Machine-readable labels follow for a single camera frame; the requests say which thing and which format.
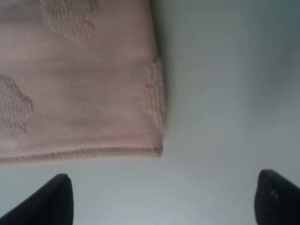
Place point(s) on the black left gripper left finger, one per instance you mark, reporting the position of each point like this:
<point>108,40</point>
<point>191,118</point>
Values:
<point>52,204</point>

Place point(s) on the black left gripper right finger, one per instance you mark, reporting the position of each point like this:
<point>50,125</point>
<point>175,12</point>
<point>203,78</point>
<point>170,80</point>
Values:
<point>277,200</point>

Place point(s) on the pink towel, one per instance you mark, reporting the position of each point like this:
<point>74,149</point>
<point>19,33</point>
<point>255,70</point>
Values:
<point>79,79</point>

